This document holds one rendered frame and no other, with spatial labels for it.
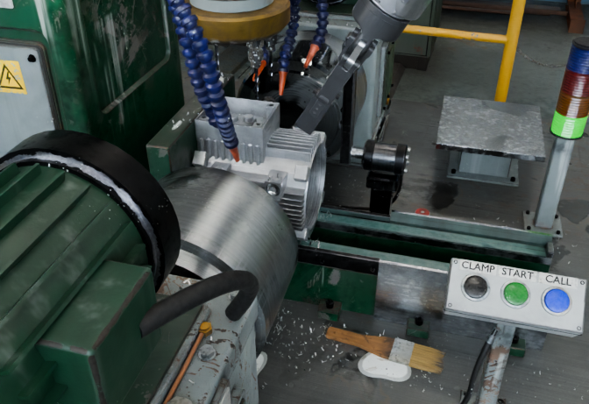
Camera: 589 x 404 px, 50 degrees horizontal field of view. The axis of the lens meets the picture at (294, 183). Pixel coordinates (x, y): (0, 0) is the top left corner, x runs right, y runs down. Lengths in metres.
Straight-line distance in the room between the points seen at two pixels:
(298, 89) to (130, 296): 0.86
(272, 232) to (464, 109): 0.91
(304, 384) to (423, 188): 0.65
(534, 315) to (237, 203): 0.41
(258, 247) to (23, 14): 0.46
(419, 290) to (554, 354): 0.25
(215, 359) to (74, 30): 0.54
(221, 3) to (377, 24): 0.24
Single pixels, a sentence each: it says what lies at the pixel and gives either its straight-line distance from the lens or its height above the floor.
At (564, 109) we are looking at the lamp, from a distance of 1.33.
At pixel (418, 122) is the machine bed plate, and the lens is 1.84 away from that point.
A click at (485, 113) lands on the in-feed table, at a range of 1.66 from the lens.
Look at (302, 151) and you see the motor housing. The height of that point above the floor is 1.10.
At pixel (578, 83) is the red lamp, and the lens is 1.30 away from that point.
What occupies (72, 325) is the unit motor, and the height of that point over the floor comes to 1.32.
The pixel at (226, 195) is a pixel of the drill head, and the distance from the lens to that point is 0.84.
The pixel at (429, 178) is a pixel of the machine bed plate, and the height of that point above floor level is 0.80.
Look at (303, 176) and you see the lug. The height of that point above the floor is 1.08.
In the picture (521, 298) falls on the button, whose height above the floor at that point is 1.07.
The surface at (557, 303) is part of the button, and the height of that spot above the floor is 1.07.
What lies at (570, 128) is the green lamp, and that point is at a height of 1.05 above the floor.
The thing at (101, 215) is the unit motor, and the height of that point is 1.34.
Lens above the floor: 1.63
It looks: 33 degrees down
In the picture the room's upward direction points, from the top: straight up
